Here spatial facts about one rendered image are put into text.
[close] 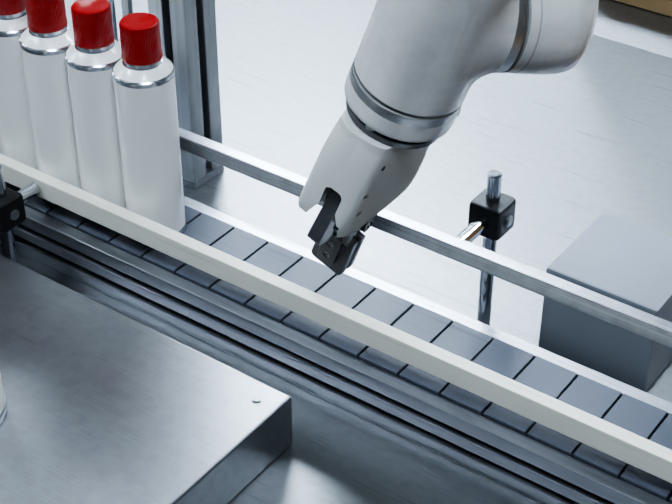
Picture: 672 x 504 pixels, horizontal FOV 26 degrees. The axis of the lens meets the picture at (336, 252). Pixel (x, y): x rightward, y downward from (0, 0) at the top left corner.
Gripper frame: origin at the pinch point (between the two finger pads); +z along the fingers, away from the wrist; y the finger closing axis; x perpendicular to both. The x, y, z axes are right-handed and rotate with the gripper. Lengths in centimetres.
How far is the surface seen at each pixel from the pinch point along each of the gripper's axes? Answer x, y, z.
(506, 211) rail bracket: 8.8, -9.2, -5.5
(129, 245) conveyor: -16.6, 3.6, 12.9
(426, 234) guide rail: 5.4, -3.2, -3.8
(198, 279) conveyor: -8.9, 3.8, 10.1
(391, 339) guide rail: 8.8, 4.2, 0.1
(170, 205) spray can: -15.4, 0.7, 8.6
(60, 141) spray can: -27.0, 2.4, 9.2
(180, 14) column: -27.6, -12.2, 1.9
